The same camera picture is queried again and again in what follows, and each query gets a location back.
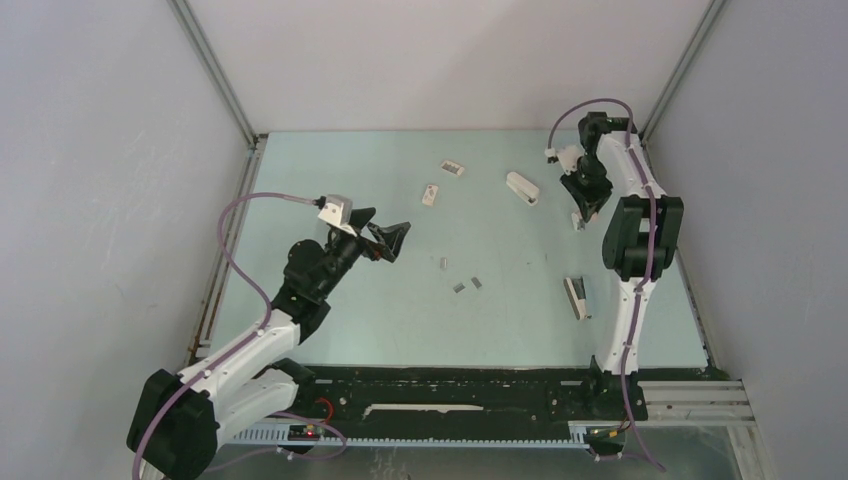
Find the white cable duct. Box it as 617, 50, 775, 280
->
225, 421, 588, 449

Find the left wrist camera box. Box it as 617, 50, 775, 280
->
317, 195, 358, 236

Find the grey white stapler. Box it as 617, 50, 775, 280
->
563, 277, 592, 321

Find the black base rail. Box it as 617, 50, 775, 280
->
288, 365, 648, 440

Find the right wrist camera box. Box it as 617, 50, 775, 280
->
544, 145, 584, 175

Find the white staple box barcode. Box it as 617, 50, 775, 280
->
440, 160, 465, 177

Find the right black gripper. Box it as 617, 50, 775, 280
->
559, 153, 613, 221

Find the small white staple box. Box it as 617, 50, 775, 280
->
421, 184, 439, 207

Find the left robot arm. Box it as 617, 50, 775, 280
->
126, 199, 411, 479

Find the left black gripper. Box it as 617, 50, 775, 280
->
315, 208, 408, 298

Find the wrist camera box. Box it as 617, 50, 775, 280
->
544, 145, 584, 175
317, 195, 358, 236

